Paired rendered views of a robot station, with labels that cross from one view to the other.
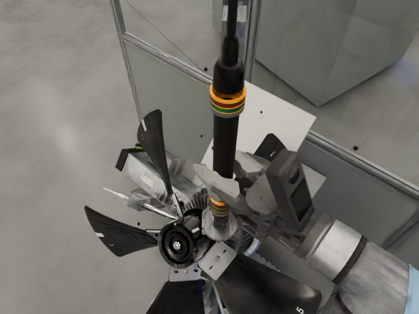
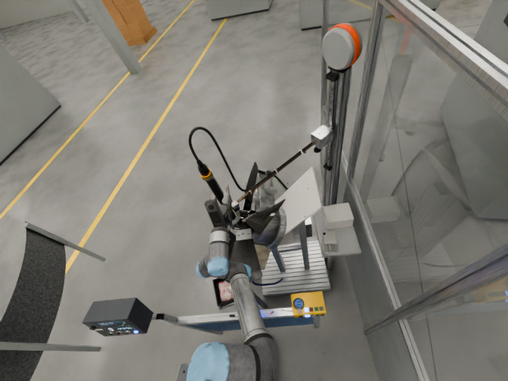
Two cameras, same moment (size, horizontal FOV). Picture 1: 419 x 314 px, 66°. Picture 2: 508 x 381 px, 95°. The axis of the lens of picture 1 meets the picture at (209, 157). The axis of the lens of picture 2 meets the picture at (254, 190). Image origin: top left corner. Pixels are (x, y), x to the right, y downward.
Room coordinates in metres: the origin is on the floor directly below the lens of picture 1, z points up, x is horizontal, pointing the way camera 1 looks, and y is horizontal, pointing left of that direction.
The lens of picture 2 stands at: (0.15, -0.66, 2.37)
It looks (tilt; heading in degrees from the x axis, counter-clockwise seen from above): 53 degrees down; 65
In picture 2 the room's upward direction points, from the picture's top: 21 degrees counter-clockwise
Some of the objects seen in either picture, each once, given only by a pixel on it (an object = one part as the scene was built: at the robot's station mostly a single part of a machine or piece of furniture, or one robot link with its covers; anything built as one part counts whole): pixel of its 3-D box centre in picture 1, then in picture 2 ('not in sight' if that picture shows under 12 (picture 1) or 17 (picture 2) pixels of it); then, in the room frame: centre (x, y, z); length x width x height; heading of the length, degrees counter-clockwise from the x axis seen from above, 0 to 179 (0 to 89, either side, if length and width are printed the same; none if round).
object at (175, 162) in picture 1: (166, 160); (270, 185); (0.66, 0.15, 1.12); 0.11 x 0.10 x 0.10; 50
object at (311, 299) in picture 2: not in sight; (308, 305); (0.29, -0.49, 1.02); 0.16 x 0.10 x 0.11; 140
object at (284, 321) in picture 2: not in sight; (256, 323); (-0.01, -0.23, 0.45); 0.82 x 0.01 x 0.66; 140
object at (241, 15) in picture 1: (234, 22); (323, 136); (0.92, -0.07, 1.48); 0.10 x 0.07 x 0.08; 175
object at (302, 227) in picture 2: not in sight; (304, 245); (0.64, -0.13, 0.58); 0.09 x 0.04 x 1.15; 50
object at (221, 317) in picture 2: not in sight; (243, 316); (-0.01, -0.23, 0.82); 0.90 x 0.04 x 0.08; 140
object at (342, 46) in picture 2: not in sight; (341, 47); (1.01, -0.08, 1.88); 0.17 x 0.15 x 0.16; 50
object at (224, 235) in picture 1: (221, 210); (232, 212); (0.30, -0.02, 1.43); 0.09 x 0.07 x 0.10; 175
